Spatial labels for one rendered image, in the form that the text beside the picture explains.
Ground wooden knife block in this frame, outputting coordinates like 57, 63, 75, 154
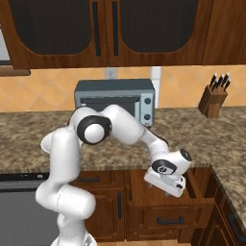
197, 72, 232, 119

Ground black base cupboard handle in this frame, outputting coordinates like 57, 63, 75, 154
116, 191, 123, 221

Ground small wooden drawer front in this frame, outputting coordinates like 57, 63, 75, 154
70, 170, 130, 190

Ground wooden base cupboard door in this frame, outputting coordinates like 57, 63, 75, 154
82, 187, 128, 242

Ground white wall socket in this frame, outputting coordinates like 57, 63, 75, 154
105, 66, 117, 81

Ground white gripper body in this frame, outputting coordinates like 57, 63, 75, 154
143, 170, 185, 198

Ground wooden corner base cupboards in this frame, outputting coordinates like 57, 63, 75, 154
191, 165, 246, 246

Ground grey toaster oven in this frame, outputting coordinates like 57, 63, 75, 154
73, 78, 157, 128

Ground wooden glass-panel cupboard door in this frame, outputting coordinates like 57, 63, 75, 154
0, 0, 109, 70
106, 0, 213, 67

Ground black small drawer handle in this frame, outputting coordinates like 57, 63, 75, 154
78, 176, 102, 184

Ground black cupboard door handle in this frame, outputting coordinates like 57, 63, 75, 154
91, 1, 102, 58
111, 0, 120, 57

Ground open wooden drawer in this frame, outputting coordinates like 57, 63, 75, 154
126, 167, 216, 242

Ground grey dishwasher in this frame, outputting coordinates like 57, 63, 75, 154
0, 172, 62, 246

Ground plain wooden cupboard door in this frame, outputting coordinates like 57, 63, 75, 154
201, 0, 246, 66

